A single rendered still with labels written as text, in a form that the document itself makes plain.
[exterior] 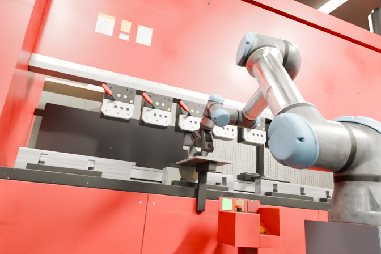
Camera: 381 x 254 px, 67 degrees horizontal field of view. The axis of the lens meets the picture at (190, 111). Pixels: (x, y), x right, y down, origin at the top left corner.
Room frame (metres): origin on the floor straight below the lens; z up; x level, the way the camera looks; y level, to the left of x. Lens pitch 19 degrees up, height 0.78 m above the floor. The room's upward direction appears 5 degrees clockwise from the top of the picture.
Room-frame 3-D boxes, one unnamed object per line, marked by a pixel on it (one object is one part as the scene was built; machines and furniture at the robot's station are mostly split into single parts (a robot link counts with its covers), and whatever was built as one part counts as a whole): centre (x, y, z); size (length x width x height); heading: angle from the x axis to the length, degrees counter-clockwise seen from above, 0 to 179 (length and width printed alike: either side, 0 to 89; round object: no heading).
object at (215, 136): (1.61, -0.19, 1.26); 0.15 x 0.09 x 0.17; 111
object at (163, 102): (1.47, 0.18, 1.26); 0.15 x 0.09 x 0.17; 111
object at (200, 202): (1.38, -0.09, 0.88); 0.14 x 0.04 x 0.22; 21
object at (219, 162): (1.41, -0.08, 1.00); 0.26 x 0.18 x 0.01; 21
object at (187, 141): (1.55, -0.02, 1.13); 0.10 x 0.02 x 0.10; 111
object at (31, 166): (1.28, 0.51, 0.89); 0.30 x 0.05 x 0.03; 111
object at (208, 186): (1.51, -0.08, 0.89); 0.30 x 0.05 x 0.03; 111
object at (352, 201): (0.66, -0.40, 0.82); 0.15 x 0.15 x 0.10
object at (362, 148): (0.66, -0.39, 0.94); 0.13 x 0.12 x 0.14; 104
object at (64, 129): (1.94, 0.38, 1.12); 1.13 x 0.02 x 0.44; 111
